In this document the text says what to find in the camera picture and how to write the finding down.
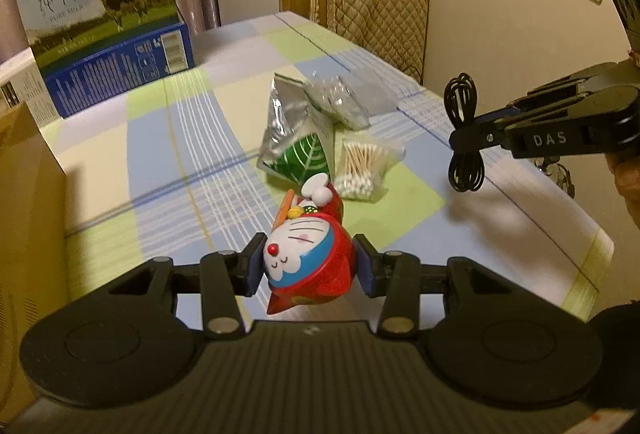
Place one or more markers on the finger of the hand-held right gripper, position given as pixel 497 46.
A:
pixel 550 137
pixel 575 84

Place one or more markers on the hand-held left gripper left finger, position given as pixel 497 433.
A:
pixel 255 266

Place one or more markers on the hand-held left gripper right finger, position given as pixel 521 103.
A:
pixel 365 271

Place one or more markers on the red blue cat toy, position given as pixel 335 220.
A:
pixel 310 259

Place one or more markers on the bag of cotton swabs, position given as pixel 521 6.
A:
pixel 360 164

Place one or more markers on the silver green foil bag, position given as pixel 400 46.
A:
pixel 290 124

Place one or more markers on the clear hook package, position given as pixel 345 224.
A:
pixel 340 102

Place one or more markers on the brown cardboard box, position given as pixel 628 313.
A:
pixel 30 214

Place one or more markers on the person's right hand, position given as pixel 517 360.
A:
pixel 627 186

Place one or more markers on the checked tablecloth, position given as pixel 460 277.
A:
pixel 200 154

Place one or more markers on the chair with quilted cover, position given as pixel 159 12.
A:
pixel 380 4

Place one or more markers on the white carton box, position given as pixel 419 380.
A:
pixel 25 89

